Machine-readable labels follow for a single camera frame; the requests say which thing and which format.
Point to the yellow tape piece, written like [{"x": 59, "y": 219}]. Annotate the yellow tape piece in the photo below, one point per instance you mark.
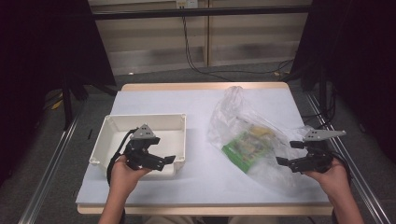
[{"x": 57, "y": 104}]

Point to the clear plastic bag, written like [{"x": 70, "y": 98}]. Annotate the clear plastic bag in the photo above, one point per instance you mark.
[{"x": 232, "y": 112}]

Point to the white plastic tray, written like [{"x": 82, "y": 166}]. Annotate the white plastic tray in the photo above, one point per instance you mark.
[{"x": 168, "y": 133}]

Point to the black metal stand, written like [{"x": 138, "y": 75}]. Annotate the black metal stand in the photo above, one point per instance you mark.
[
  {"x": 67, "y": 105},
  {"x": 322, "y": 90}
]

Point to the person's left hand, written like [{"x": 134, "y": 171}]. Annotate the person's left hand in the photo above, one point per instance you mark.
[{"x": 123, "y": 175}]

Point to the dark curtain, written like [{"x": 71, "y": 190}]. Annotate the dark curtain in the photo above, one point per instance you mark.
[
  {"x": 37, "y": 62},
  {"x": 358, "y": 62}
]

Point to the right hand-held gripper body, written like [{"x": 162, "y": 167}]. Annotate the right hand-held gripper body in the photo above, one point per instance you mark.
[{"x": 316, "y": 161}]

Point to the green snack packet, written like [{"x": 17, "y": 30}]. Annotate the green snack packet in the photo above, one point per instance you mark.
[{"x": 246, "y": 149}]

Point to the pale blue table mat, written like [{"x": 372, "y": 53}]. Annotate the pale blue table mat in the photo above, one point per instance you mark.
[{"x": 199, "y": 174}]

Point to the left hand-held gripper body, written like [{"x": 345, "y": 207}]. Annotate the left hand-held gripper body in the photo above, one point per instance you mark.
[{"x": 141, "y": 152}]

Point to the black horizontal bar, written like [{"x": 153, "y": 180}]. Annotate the black horizontal bar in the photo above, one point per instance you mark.
[{"x": 199, "y": 13}]

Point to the person's right hand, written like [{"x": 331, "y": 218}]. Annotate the person's right hand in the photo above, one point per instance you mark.
[{"x": 334, "y": 182}]

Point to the white wall socket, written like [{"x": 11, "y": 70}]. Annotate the white wall socket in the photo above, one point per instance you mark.
[{"x": 186, "y": 3}]

